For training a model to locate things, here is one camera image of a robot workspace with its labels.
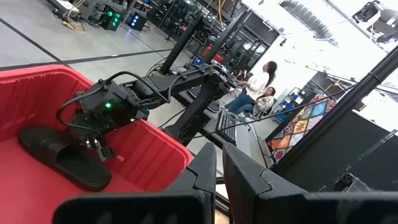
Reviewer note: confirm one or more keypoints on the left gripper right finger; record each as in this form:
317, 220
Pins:
280, 205

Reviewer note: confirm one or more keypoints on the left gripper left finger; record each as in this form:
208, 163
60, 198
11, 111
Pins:
140, 208

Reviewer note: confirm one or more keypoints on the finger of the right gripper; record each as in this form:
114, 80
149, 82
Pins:
89, 141
104, 151

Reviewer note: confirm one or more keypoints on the black rubber slide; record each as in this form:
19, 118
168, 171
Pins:
62, 155

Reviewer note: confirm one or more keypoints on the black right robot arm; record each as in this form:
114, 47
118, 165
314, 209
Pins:
199, 81

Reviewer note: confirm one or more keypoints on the red plastic bin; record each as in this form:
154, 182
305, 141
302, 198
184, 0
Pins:
25, 186

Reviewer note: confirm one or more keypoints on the black flat panel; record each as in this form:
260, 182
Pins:
326, 155

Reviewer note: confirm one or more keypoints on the grey desk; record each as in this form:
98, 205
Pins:
245, 140

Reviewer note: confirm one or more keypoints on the colourful patchwork quilt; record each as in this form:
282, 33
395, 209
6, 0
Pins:
298, 127

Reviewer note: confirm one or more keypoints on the black box green lights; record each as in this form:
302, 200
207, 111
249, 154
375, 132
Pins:
112, 17

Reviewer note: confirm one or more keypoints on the black box blue lights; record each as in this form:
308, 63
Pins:
135, 21

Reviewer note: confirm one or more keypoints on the blue storage bins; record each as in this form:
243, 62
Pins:
284, 112

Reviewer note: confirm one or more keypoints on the black computer keyboard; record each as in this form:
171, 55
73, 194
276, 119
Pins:
227, 124

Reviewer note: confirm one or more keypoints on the person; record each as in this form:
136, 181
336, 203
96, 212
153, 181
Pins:
264, 102
258, 82

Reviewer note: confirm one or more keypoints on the black office chair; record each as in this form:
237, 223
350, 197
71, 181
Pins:
367, 12
387, 26

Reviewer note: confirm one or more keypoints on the small black bracket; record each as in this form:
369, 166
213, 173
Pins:
346, 180

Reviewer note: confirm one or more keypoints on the black metal post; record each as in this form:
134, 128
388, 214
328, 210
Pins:
182, 43
225, 34

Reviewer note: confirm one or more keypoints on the thick black frame post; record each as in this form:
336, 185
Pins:
342, 105

